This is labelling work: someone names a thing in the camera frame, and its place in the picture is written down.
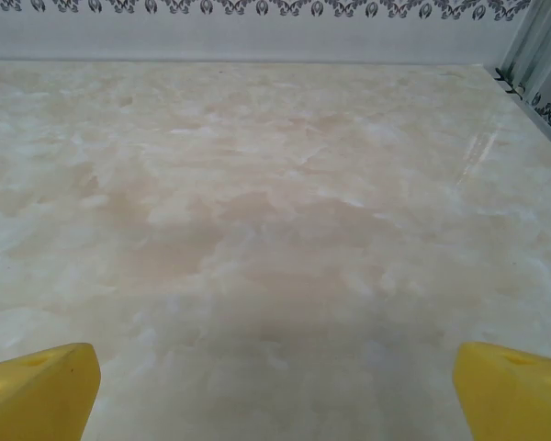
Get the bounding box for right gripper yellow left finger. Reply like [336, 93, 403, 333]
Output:
[0, 342, 104, 441]

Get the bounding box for aluminium corner frame post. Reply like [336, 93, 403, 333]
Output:
[499, 0, 551, 100]

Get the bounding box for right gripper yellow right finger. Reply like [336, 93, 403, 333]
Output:
[453, 341, 551, 441]

